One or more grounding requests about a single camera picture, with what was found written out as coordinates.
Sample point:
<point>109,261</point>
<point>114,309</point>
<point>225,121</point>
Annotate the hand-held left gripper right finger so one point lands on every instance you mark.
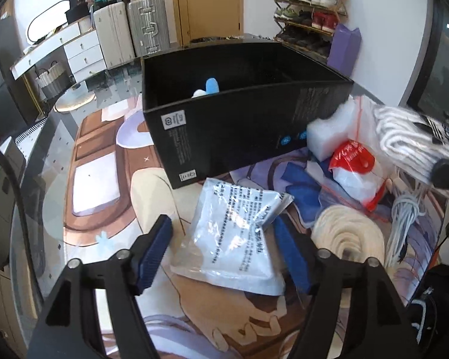
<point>290,254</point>

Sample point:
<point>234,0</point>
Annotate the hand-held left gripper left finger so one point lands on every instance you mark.
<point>153,258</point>

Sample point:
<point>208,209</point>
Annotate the clear printed plastic packet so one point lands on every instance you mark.
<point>232,239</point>

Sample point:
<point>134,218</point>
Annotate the red white balloon bag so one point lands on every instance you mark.
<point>353,179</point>

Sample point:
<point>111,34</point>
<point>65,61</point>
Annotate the white bubble wrap roll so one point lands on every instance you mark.
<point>327,138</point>

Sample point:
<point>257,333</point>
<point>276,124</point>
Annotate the black cardboard box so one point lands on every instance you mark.
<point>247,127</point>

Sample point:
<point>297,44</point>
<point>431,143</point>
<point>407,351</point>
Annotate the printed cartoon desk mat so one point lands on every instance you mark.
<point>108,202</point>

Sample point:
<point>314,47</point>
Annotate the dark glass window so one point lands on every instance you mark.
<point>445,56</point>

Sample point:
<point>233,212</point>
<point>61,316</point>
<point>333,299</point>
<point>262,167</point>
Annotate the dark bag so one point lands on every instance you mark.
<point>439,299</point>

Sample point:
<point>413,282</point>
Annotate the purple bag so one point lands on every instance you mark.
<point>344,50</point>

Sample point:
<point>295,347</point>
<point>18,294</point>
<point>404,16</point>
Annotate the round white stool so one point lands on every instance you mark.
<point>75,101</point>

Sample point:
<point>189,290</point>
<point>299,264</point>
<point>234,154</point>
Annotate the blue white plush toy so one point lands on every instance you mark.
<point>211,85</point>

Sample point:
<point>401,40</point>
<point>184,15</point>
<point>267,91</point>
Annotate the rows of assorted shoes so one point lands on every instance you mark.
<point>321,20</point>

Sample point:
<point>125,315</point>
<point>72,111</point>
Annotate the woven basket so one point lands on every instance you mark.
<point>52,80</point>

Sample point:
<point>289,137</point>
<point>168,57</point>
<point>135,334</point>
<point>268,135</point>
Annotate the wooden shoe rack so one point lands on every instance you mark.
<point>308,13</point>

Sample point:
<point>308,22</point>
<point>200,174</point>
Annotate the white dresser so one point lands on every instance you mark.
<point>84,50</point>

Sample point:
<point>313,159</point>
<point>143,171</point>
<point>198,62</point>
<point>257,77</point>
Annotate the white suitcase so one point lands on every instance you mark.
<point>114,33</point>

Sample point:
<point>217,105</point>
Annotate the silver suitcase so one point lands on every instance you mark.
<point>147,26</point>

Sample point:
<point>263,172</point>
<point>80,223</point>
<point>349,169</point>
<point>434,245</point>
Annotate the wooden door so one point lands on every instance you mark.
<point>209,3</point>

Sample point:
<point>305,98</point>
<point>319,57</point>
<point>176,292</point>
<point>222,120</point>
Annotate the oval mirror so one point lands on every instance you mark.
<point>46,18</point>

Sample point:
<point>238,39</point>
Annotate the black bag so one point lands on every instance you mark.
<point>76,7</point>

